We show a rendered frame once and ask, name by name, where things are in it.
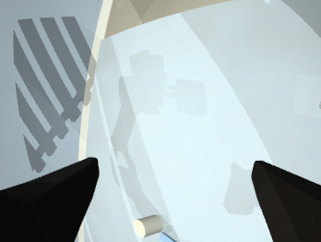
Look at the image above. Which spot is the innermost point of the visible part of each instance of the beige cylinder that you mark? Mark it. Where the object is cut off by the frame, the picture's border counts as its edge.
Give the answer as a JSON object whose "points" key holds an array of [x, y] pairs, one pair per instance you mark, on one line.
{"points": [[148, 226]]}

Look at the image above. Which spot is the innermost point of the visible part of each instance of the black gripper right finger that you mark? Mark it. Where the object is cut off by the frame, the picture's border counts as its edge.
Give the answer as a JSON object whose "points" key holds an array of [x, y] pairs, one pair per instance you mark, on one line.
{"points": [[291, 204]]}

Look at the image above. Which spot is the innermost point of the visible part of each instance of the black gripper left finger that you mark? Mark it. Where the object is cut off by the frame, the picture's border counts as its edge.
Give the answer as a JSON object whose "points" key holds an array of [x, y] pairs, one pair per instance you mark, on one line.
{"points": [[50, 208]]}

